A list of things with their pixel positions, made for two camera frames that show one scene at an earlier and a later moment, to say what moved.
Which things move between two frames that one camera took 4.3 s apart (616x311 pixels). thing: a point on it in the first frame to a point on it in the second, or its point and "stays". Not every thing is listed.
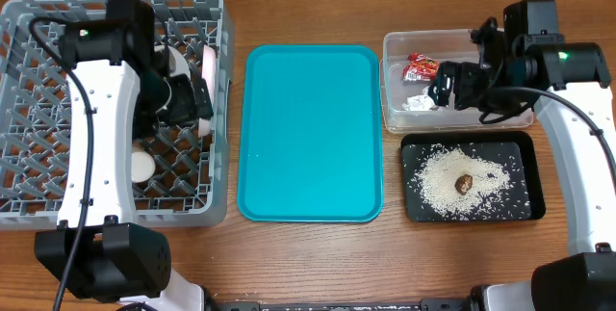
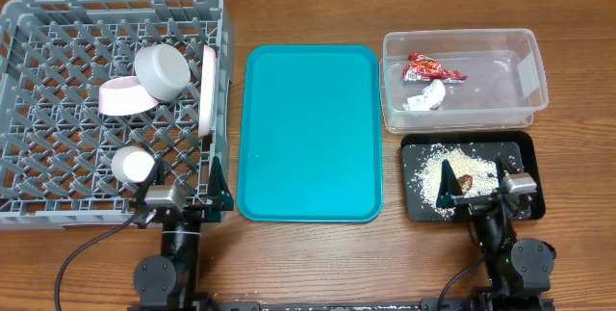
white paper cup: [142, 167] stays
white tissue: [422, 102] stays
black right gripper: [462, 76] to [475, 204]
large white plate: [209, 75] stays
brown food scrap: [463, 184] stays
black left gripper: [193, 97] to [191, 211]
